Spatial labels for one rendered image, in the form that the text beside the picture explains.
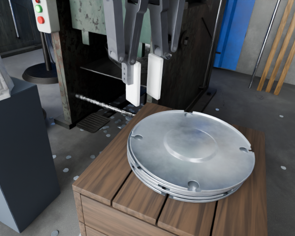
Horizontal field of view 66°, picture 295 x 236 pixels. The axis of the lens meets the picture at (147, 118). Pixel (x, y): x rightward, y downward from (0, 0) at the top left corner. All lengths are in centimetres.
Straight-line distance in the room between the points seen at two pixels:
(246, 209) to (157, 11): 39
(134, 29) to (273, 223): 85
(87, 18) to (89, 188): 72
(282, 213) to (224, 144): 52
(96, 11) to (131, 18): 68
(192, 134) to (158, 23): 32
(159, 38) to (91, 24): 69
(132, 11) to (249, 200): 42
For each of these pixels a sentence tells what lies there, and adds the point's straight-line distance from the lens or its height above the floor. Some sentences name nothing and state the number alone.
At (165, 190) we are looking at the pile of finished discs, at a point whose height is 37.
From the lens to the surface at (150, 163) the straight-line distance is 49.
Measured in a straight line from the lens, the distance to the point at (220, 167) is 52.
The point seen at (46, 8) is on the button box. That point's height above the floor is 58.
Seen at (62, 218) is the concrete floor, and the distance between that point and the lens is 90.
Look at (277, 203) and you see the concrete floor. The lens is 107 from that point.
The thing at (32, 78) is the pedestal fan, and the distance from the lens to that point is 185.
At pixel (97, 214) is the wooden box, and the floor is 29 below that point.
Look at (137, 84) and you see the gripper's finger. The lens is 34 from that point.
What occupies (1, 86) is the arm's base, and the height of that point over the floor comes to 47.
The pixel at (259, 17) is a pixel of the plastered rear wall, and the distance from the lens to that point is 217.
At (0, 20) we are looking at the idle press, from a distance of 247.
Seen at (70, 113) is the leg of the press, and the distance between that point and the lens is 123.
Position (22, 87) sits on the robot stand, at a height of 45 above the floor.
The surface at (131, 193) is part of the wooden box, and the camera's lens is 49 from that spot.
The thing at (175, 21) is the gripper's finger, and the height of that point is 67.
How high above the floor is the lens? 73
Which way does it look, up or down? 33 degrees down
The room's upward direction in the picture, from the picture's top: 4 degrees clockwise
